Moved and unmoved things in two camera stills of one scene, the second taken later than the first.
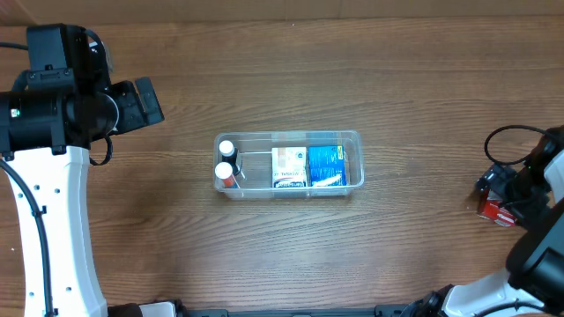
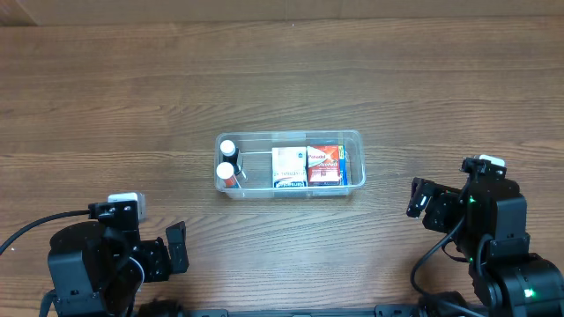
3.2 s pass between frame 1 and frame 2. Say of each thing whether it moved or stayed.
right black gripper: moved
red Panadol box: moved
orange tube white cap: stayed
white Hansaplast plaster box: stayed
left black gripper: moved
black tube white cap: stayed
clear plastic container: stayed
